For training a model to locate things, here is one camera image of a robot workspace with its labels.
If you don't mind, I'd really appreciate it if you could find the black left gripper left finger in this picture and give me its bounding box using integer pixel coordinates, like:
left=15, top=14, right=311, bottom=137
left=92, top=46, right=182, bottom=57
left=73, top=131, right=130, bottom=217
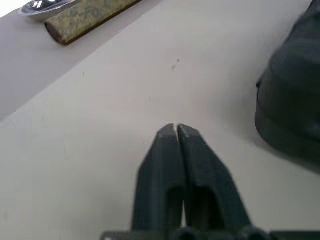
left=130, top=123, right=188, bottom=232

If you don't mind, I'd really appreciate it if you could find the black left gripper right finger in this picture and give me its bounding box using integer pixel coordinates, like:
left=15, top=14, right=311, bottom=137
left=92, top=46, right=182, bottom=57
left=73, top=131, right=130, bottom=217
left=176, top=123, right=251, bottom=232

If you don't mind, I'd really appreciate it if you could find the black plastic tool case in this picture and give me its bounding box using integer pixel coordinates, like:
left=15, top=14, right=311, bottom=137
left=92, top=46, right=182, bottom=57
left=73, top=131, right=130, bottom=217
left=254, top=0, right=320, bottom=166

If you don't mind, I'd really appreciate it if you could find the long patterned olive box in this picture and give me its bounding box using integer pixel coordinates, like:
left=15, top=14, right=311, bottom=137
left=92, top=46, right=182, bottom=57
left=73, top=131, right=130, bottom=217
left=44, top=0, right=144, bottom=46

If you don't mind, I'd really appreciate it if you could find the small steel bowl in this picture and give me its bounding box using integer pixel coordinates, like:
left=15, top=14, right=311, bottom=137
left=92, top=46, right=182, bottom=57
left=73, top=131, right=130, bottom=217
left=19, top=0, right=81, bottom=23

